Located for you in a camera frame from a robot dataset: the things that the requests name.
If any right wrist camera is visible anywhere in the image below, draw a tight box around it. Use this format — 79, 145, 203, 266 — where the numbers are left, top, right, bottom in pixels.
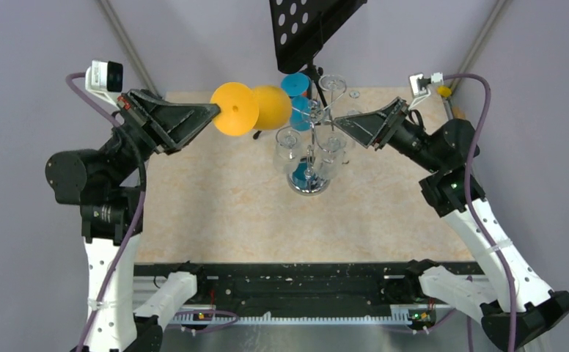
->
408, 72, 444, 110

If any clear ribbed wine glass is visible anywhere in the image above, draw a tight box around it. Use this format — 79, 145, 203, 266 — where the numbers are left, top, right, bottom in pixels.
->
313, 132, 347, 180

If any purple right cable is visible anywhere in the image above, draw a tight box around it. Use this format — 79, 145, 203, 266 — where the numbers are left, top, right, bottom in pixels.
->
442, 73, 518, 352

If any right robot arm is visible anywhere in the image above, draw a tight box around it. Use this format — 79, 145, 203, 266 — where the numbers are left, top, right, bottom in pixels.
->
335, 98, 569, 351

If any chrome wine glass rack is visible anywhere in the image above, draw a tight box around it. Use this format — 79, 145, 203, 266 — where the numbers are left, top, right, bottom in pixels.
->
287, 84, 350, 196

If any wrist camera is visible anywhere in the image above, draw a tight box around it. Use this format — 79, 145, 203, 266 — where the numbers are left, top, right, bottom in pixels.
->
408, 72, 444, 110
84, 59, 124, 106

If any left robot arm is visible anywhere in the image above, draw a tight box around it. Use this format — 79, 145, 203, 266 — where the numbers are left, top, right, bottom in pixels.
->
45, 89, 220, 351

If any black music stand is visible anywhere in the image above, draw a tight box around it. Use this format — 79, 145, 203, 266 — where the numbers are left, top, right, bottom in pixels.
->
252, 0, 368, 141

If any clear wine glass back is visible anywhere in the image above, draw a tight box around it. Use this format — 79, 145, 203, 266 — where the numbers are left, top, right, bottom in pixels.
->
318, 74, 347, 94

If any black front rail base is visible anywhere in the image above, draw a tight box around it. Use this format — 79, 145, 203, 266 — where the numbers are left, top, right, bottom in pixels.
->
128, 261, 494, 336

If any yellow plastic wine glass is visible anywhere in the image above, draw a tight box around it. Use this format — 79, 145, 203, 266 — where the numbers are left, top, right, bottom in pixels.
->
210, 82, 293, 136

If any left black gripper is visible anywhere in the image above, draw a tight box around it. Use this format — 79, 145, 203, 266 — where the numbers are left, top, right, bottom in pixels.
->
103, 84, 222, 184

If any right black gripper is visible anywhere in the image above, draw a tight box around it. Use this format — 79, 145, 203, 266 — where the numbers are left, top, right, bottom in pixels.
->
333, 97, 442, 174

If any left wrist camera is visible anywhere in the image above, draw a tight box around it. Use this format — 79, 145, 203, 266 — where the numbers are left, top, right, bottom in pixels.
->
84, 59, 124, 106

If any blue plastic wine glass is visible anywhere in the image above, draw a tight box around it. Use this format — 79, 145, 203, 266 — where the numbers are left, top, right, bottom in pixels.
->
281, 73, 310, 131

